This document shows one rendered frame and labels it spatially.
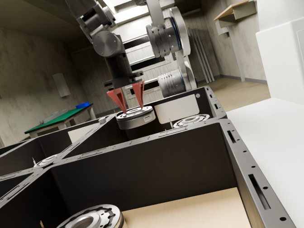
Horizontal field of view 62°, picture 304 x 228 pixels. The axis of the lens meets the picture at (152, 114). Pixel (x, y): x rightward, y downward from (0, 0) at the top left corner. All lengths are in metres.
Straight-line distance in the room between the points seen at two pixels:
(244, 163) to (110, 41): 0.45
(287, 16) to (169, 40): 1.80
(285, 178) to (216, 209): 0.33
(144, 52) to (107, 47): 5.47
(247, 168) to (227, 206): 0.15
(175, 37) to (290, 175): 0.65
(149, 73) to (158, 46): 5.01
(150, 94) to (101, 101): 3.57
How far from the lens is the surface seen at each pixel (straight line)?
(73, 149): 0.51
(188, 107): 0.76
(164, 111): 0.77
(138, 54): 6.08
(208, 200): 0.38
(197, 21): 9.26
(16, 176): 0.48
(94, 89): 9.35
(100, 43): 0.60
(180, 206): 0.39
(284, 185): 0.64
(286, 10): 2.74
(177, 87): 1.49
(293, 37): 2.64
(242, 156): 0.24
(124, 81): 0.66
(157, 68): 6.05
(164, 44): 1.05
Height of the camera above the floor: 1.03
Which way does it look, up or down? 10 degrees down
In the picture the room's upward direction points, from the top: 18 degrees counter-clockwise
